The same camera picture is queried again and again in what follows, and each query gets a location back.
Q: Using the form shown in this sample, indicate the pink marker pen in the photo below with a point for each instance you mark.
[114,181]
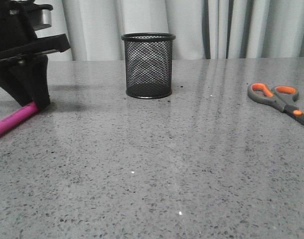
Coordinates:
[17,117]

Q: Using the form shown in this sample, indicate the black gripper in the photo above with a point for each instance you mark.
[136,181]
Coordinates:
[19,44]

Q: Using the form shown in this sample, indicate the grey curtain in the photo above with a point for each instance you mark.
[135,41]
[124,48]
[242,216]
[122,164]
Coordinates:
[204,29]

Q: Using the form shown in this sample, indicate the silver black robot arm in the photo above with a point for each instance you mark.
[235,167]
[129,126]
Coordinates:
[23,55]

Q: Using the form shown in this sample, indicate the grey orange scissors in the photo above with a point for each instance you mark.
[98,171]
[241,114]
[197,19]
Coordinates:
[282,98]

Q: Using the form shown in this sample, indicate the black mesh pen holder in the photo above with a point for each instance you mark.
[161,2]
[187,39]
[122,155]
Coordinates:
[148,60]

